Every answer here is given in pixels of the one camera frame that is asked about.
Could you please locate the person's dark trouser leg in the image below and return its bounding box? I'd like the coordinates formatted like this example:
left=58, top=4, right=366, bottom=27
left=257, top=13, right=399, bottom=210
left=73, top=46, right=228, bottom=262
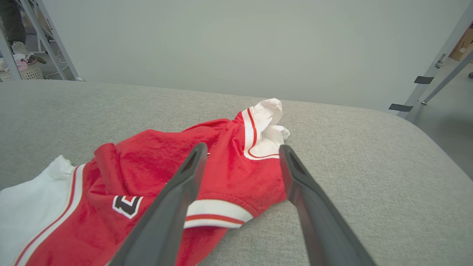
left=0, top=0, right=26, bottom=45

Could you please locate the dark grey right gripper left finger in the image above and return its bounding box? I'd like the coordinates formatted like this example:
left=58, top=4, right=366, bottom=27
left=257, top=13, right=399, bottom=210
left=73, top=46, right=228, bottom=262
left=107, top=143, right=208, bottom=266

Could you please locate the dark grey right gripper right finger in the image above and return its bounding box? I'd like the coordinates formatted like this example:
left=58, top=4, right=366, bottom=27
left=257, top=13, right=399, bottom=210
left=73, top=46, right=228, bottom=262
left=279, top=145, right=375, bottom=266

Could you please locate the white woven laundry basket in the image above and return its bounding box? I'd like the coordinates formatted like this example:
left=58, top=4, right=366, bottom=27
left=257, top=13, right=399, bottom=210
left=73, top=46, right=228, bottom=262
left=0, top=61, right=45, bottom=82

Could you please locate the brown cardboard box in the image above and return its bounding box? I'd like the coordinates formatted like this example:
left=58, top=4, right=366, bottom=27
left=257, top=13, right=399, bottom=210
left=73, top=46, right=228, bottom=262
left=449, top=28, right=473, bottom=61

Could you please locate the pile of clothes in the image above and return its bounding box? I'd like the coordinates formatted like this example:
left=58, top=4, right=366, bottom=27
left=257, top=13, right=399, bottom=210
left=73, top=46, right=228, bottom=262
left=0, top=41, right=47, bottom=72

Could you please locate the grey metal frame with tape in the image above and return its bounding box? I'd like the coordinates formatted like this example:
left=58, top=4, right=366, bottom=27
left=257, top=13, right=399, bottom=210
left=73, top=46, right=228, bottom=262
left=397, top=0, right=473, bottom=119

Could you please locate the red Bulls basketball jersey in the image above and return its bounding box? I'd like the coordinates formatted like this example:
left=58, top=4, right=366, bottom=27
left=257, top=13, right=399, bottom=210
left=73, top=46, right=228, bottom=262
left=0, top=98, right=290, bottom=266

